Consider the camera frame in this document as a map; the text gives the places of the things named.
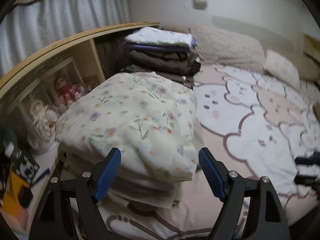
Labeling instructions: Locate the grey pleated curtain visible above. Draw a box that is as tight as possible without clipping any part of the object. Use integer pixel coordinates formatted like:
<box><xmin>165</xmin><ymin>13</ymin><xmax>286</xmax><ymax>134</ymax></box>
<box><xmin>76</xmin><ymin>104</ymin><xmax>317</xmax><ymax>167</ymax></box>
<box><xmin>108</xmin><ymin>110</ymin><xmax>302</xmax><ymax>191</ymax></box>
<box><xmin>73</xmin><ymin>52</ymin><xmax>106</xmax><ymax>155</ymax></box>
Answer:
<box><xmin>1</xmin><ymin>0</ymin><xmax>131</xmax><ymax>76</ymax></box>

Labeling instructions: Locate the olive brown garment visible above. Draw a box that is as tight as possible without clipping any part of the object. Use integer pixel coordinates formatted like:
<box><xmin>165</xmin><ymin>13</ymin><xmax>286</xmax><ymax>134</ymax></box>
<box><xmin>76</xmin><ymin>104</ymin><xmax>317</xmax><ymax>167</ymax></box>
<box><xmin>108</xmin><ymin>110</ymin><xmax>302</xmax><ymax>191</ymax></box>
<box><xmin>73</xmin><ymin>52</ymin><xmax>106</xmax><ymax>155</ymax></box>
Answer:
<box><xmin>312</xmin><ymin>103</ymin><xmax>320</xmax><ymax>120</ymax></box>

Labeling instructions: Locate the white folded cloth pile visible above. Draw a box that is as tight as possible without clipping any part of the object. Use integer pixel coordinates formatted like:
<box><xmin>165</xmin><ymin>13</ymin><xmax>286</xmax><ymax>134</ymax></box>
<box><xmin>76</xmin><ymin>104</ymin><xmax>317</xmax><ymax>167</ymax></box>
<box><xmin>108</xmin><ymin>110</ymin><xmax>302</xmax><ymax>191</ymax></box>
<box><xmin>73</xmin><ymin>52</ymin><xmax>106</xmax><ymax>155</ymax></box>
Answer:
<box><xmin>66</xmin><ymin>153</ymin><xmax>183</xmax><ymax>209</ymax></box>

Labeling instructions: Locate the white headboard panel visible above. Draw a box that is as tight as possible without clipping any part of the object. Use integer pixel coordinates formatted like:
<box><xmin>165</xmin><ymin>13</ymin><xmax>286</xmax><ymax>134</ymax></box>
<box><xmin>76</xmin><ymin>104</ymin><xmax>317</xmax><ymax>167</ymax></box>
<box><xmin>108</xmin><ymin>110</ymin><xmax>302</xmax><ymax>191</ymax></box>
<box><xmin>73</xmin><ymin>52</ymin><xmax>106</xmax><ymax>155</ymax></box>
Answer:
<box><xmin>212</xmin><ymin>16</ymin><xmax>303</xmax><ymax>55</ymax></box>

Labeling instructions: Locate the small fluffy white pillow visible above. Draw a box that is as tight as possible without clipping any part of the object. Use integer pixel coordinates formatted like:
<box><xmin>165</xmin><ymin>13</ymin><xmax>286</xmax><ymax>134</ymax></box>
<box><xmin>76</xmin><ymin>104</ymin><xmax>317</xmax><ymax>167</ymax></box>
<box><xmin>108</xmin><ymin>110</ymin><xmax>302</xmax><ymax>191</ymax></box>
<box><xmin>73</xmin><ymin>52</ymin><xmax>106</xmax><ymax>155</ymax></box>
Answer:
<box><xmin>263</xmin><ymin>49</ymin><xmax>300</xmax><ymax>90</ymax></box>

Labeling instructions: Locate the cream floral dress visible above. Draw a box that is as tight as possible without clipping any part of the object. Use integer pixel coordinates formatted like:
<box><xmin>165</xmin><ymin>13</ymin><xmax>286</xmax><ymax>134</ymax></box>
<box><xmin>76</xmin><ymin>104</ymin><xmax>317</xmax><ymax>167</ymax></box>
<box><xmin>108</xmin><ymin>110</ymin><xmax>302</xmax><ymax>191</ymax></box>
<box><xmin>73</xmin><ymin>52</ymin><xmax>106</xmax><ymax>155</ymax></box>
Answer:
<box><xmin>56</xmin><ymin>73</ymin><xmax>197</xmax><ymax>185</ymax></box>

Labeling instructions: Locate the tall folded clothes stack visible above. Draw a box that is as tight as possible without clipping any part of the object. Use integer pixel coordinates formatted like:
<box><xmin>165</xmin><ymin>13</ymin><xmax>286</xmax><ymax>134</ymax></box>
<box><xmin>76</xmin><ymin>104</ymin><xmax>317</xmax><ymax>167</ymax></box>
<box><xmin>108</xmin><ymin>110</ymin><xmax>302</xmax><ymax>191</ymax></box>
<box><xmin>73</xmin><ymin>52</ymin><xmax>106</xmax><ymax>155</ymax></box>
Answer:
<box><xmin>121</xmin><ymin>25</ymin><xmax>201</xmax><ymax>89</ymax></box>

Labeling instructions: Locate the wooden bedside shelf right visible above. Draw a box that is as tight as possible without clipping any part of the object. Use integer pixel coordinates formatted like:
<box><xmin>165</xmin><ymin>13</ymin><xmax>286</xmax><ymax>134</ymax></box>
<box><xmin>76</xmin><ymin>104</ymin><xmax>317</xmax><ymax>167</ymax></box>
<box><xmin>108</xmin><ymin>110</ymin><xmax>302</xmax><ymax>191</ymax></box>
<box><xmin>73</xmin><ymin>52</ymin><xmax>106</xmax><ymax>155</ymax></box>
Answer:
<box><xmin>303</xmin><ymin>34</ymin><xmax>320</xmax><ymax>62</ymax></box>

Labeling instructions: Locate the bear pattern bed sheet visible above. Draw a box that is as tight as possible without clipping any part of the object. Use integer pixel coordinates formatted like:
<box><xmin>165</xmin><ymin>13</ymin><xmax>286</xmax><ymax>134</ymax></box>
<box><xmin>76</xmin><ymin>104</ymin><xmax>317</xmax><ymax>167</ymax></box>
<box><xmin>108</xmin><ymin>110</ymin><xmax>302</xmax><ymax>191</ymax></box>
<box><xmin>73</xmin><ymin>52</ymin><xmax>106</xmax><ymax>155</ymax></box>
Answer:
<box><xmin>100</xmin><ymin>66</ymin><xmax>319</xmax><ymax>239</ymax></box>

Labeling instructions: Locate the red white doll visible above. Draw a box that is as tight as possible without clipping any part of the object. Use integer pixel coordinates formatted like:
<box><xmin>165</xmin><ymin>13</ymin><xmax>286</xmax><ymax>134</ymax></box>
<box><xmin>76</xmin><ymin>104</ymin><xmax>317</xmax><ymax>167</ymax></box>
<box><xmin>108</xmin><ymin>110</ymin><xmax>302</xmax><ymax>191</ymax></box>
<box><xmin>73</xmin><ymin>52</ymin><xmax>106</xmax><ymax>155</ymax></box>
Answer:
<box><xmin>55</xmin><ymin>76</ymin><xmax>86</xmax><ymax>109</ymax></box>

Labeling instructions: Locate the long beige bolster pillow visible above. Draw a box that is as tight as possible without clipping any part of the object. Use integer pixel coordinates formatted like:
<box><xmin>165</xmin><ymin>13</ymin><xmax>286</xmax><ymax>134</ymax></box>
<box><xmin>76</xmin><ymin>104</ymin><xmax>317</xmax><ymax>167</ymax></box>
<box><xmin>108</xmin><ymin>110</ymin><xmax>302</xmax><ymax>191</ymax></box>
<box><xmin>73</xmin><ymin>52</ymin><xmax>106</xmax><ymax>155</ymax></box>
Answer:
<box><xmin>287</xmin><ymin>54</ymin><xmax>319</xmax><ymax>82</ymax></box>

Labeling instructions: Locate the wooden bedside shelf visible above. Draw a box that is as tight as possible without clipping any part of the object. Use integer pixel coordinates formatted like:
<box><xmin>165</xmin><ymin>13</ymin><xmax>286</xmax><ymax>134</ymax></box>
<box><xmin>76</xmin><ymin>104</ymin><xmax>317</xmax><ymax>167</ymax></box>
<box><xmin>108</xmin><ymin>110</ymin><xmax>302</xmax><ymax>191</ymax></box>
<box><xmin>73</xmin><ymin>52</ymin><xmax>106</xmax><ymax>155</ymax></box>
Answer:
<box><xmin>303</xmin><ymin>34</ymin><xmax>320</xmax><ymax>62</ymax></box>
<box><xmin>1</xmin><ymin>22</ymin><xmax>159</xmax><ymax>154</ymax></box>

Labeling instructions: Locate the wooden bedside shelf left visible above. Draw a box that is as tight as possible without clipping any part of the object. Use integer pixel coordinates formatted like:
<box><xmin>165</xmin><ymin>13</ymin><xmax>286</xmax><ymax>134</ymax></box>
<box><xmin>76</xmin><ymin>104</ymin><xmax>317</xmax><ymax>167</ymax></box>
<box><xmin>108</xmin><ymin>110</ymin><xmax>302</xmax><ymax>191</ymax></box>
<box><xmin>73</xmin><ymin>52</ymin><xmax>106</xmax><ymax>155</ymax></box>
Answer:
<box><xmin>1</xmin><ymin>22</ymin><xmax>159</xmax><ymax>154</ymax></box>

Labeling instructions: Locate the orange yellow book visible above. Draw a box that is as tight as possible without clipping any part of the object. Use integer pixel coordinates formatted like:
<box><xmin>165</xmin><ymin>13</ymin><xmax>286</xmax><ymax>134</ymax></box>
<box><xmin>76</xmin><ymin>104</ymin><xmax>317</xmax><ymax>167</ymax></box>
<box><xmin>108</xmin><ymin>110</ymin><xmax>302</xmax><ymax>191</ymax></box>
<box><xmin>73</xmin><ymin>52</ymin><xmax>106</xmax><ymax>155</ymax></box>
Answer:
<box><xmin>1</xmin><ymin>172</ymin><xmax>29</xmax><ymax>219</ymax></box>

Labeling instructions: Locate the large quilted beige pillow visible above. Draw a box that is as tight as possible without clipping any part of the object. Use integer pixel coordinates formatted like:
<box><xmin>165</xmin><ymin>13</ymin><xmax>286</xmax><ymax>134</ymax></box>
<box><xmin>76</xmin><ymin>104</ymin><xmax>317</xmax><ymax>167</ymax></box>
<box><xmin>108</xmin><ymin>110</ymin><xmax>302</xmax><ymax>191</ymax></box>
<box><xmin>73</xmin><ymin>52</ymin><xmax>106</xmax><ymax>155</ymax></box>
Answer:
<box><xmin>192</xmin><ymin>25</ymin><xmax>266</xmax><ymax>73</ymax></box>

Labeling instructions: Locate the black white patterned box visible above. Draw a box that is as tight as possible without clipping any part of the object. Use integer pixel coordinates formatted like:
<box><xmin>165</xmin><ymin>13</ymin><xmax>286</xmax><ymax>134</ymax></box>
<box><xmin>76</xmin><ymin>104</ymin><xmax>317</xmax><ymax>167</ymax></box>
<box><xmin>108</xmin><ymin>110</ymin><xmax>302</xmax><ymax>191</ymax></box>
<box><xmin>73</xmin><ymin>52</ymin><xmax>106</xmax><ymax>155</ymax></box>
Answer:
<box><xmin>12</xmin><ymin>152</ymin><xmax>40</xmax><ymax>184</ymax></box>

